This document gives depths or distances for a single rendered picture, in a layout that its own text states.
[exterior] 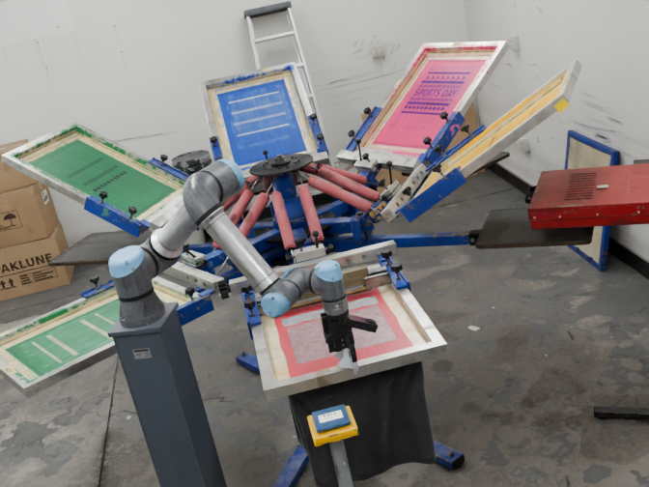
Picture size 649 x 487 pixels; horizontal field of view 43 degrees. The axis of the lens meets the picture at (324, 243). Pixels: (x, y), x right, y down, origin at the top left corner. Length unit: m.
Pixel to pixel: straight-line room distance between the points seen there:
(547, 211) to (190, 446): 1.60
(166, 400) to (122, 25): 4.58
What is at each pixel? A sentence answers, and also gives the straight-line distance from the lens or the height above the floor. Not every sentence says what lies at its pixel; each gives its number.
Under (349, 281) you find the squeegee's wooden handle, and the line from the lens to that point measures 3.12.
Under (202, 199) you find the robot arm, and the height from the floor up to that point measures 1.62.
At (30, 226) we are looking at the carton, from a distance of 6.90.
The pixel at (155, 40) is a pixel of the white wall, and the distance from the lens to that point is 7.00.
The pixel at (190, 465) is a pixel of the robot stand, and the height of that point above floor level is 0.66.
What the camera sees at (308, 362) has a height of 0.97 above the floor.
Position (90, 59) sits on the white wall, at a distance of 7.05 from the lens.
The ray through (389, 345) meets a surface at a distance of 2.75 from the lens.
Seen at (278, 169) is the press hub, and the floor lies 1.31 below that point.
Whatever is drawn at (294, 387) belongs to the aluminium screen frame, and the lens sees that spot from 2.58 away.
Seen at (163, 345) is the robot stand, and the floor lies 1.13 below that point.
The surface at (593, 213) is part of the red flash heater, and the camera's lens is 3.32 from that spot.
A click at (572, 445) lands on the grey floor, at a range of 3.86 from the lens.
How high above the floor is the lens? 2.27
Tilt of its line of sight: 21 degrees down
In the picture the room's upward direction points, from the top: 12 degrees counter-clockwise
